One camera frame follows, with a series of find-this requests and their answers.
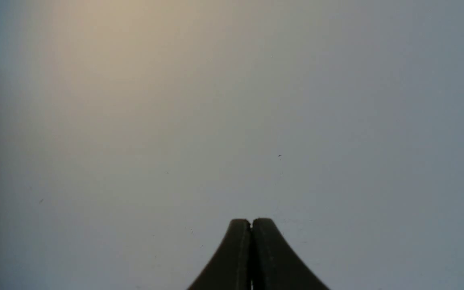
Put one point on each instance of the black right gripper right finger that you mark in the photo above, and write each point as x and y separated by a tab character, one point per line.
275	265

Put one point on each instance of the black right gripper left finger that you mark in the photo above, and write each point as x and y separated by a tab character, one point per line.
228	269

